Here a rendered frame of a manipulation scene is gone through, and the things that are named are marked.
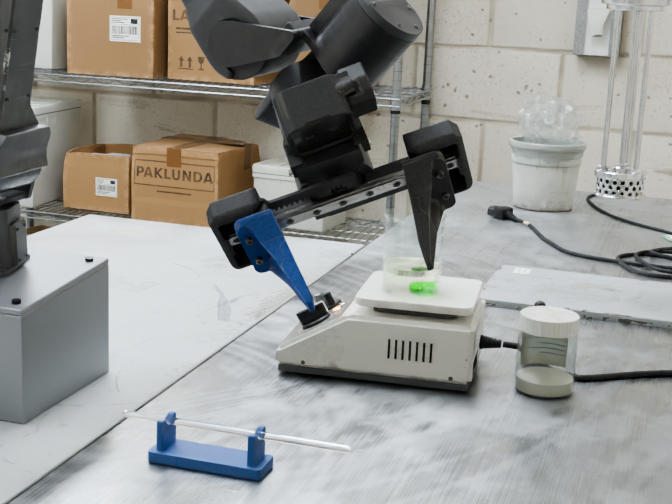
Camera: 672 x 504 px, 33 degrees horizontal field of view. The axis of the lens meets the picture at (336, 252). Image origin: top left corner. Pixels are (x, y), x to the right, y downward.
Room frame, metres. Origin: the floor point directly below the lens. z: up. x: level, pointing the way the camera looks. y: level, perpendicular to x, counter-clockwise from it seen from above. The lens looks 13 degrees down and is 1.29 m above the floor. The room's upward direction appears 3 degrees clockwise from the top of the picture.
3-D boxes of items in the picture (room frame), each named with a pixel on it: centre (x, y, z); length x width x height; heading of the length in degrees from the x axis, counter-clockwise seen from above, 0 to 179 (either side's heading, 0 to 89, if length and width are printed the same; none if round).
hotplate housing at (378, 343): (1.15, -0.06, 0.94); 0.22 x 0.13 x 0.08; 78
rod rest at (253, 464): (0.88, 0.10, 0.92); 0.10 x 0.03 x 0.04; 73
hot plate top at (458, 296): (1.15, -0.09, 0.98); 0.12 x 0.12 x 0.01; 78
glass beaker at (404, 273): (1.13, -0.08, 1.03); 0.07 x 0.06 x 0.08; 160
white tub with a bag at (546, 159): (2.12, -0.38, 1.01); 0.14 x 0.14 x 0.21
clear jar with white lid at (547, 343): (1.10, -0.21, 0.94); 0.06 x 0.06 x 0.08
